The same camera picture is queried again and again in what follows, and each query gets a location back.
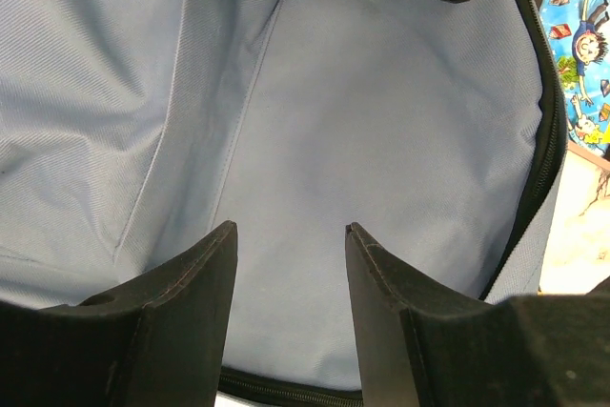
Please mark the blue student backpack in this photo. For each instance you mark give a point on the blue student backpack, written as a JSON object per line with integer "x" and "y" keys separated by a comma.
{"x": 131, "y": 128}

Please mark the black storey treehouse book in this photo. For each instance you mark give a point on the black storey treehouse book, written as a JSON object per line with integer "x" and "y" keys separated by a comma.
{"x": 578, "y": 33}

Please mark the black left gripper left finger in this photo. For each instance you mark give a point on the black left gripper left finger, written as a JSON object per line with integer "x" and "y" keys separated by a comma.
{"x": 156, "y": 340}

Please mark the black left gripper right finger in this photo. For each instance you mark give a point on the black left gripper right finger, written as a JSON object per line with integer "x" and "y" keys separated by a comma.
{"x": 420, "y": 343}

